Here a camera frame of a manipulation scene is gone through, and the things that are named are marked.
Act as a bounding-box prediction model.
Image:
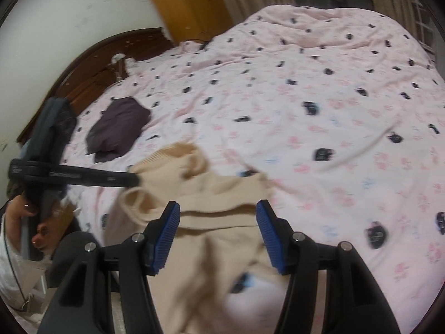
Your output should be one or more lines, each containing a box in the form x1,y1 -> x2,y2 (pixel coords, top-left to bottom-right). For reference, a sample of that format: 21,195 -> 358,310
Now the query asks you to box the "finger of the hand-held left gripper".
64,167 -> 140,189

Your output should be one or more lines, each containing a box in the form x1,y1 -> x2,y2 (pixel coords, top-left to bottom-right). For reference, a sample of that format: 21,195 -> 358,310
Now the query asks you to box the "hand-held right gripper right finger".
255,200 -> 402,334

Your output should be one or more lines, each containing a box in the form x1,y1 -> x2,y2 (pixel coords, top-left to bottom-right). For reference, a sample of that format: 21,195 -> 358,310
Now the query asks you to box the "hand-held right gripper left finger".
36,200 -> 181,334

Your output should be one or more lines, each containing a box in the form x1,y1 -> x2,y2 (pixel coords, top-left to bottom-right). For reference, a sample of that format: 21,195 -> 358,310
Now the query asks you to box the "beige knit sweater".
104,141 -> 293,334

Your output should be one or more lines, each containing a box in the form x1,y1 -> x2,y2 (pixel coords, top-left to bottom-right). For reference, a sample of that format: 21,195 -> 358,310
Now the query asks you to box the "person's left hand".
6,195 -> 47,251

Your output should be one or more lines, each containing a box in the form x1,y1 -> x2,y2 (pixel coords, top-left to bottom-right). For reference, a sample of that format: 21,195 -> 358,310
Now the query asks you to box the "dark purple folded garment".
85,97 -> 152,163

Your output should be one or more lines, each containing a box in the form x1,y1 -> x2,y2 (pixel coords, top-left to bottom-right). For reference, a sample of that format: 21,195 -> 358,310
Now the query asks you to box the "wooden headboard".
17,27 -> 176,143

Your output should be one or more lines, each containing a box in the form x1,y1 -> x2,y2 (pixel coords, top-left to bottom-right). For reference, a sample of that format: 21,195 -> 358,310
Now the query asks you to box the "pink cat print blanket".
61,4 -> 445,334

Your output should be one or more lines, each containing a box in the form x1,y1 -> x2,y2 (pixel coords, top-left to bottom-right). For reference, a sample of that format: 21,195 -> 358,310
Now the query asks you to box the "wooden wardrobe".
141,0 -> 233,44

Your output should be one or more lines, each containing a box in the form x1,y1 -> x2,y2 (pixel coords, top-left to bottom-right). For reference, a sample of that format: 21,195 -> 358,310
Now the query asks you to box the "white charger cable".
109,53 -> 127,80

